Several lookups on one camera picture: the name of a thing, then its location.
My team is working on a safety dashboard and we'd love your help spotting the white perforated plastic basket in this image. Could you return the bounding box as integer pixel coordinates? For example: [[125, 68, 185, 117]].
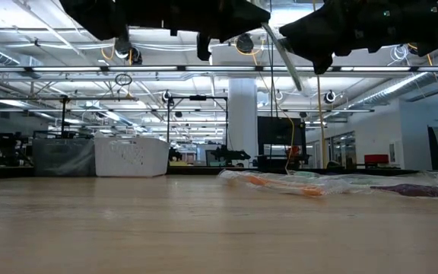
[[94, 135, 171, 178]]

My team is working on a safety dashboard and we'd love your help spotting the black neighbouring rig frame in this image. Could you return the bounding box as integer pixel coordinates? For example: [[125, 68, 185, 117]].
[[0, 94, 140, 140], [167, 94, 230, 168]]

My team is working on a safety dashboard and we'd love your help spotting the red box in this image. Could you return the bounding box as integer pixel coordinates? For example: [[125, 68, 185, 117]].
[[363, 154, 390, 165]]

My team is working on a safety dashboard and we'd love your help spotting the white building column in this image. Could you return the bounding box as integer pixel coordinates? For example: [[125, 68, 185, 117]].
[[228, 78, 259, 168]]

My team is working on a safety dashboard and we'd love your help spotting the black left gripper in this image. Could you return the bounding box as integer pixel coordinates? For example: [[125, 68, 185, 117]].
[[150, 0, 271, 62]]

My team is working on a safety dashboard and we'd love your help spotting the orange toothbrush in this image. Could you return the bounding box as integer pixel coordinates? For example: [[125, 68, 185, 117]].
[[217, 168, 351, 198]]

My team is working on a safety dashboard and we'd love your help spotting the grey plastic bin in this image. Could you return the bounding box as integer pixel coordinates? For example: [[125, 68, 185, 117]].
[[32, 137, 97, 178]]

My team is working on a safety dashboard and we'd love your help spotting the purple toothbrush in wrapper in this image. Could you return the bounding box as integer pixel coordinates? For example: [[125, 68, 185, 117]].
[[369, 182, 438, 202]]

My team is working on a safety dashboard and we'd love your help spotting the green toothbrush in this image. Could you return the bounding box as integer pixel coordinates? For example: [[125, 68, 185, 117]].
[[259, 21, 306, 93], [290, 170, 360, 180]]

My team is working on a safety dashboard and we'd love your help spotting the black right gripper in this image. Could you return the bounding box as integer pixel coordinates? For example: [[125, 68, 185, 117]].
[[278, 0, 417, 75]]

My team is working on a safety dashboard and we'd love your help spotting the black screen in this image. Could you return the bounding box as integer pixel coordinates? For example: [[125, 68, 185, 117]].
[[257, 116, 306, 158]]

